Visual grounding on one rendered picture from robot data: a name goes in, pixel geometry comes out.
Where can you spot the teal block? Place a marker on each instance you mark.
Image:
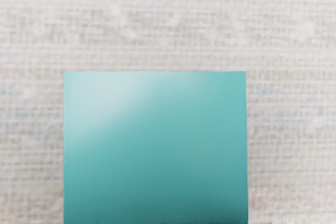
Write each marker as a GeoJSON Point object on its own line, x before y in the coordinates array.
{"type": "Point", "coordinates": [155, 150]}

